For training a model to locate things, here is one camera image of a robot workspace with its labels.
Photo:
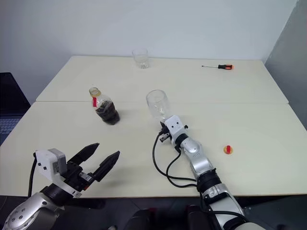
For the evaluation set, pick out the yellow bottle cap red tape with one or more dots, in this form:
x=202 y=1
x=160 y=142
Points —
x=227 y=150

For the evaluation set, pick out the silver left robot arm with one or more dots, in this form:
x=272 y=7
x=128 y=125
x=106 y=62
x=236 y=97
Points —
x=31 y=210

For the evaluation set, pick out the clear glass tumbler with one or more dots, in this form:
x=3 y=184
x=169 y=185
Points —
x=141 y=58

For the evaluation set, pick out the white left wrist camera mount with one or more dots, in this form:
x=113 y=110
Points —
x=45 y=165

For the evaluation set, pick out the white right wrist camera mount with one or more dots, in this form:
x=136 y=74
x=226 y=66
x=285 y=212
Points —
x=175 y=127

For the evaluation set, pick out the dark rounded shape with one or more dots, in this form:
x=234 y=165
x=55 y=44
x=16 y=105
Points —
x=196 y=216

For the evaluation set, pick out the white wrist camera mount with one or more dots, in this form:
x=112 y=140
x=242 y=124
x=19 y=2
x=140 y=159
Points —
x=45 y=165
x=175 y=127

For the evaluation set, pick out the clear glass cup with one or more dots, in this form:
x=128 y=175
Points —
x=158 y=105

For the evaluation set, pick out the dark laptop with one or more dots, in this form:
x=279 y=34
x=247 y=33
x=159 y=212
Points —
x=10 y=103

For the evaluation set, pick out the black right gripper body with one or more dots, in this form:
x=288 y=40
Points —
x=164 y=137

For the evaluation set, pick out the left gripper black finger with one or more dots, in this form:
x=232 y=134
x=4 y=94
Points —
x=84 y=154
x=105 y=169

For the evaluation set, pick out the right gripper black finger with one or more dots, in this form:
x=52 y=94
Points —
x=162 y=126

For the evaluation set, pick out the plastic bottle with dark liquid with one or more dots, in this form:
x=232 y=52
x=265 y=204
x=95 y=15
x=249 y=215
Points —
x=108 y=115

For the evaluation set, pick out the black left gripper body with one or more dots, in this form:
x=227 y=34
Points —
x=74 y=177

